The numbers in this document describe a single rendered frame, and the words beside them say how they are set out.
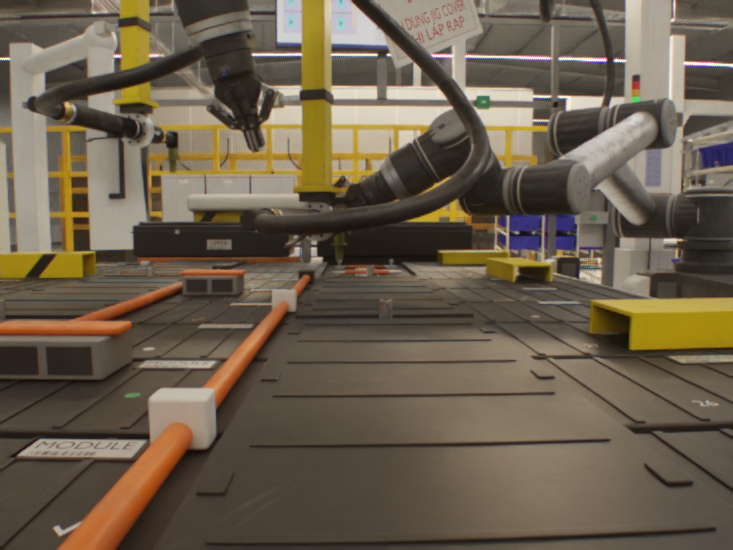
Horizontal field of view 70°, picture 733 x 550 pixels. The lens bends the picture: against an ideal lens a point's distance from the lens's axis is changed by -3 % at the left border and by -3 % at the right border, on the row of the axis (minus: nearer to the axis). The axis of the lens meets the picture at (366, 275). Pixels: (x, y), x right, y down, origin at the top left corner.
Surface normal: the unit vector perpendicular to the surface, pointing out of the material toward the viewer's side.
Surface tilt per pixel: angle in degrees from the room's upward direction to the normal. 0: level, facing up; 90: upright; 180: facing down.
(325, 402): 0
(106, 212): 90
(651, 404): 0
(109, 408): 0
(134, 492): 45
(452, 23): 90
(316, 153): 90
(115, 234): 90
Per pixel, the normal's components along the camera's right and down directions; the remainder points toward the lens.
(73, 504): 0.00, -1.00
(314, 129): -0.24, 0.09
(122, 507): 0.71, -0.70
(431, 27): 0.59, 0.07
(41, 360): 0.03, 0.10
